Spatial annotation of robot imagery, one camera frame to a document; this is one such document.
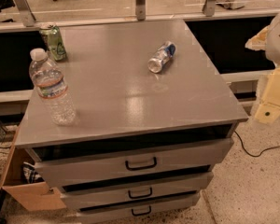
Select green soda can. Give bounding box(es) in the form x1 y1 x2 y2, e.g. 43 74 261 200
39 22 66 61

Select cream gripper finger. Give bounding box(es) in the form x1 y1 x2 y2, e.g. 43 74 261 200
245 26 268 51
255 67 280 124

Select bottom grey drawer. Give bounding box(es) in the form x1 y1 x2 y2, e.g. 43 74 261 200
77 192 200 224

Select right metal railing post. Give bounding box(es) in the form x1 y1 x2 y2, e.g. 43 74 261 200
203 0 217 17

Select middle grey drawer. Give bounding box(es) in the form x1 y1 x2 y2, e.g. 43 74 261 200
61 172 213 209

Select checkered cloth in box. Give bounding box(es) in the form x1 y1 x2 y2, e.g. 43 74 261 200
22 161 43 184

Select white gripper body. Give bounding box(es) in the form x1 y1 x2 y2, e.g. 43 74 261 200
265 12 280 65

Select clear plastic water bottle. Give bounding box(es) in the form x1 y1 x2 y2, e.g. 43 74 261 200
29 48 76 125

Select left metal railing post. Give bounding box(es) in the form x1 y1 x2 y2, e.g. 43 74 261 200
14 0 35 27

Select top grey drawer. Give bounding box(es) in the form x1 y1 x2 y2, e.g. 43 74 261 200
35 138 233 187

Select black floor cable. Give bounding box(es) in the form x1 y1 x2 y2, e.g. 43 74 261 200
233 130 280 158

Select grey drawer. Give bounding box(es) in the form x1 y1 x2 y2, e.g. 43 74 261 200
77 192 200 224
61 172 213 209
35 138 233 187

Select brown cardboard box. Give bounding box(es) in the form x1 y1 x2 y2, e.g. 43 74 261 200
0 136 65 211

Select metal railing post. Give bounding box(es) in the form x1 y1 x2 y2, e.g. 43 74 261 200
135 0 146 21
14 0 35 27
203 0 217 17

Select middle metal railing post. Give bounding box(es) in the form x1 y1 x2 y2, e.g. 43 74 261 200
135 0 146 21

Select silver blue redbull can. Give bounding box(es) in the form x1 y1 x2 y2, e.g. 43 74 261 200
147 41 176 74

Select grey drawer cabinet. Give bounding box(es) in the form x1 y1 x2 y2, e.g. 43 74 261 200
14 18 249 224

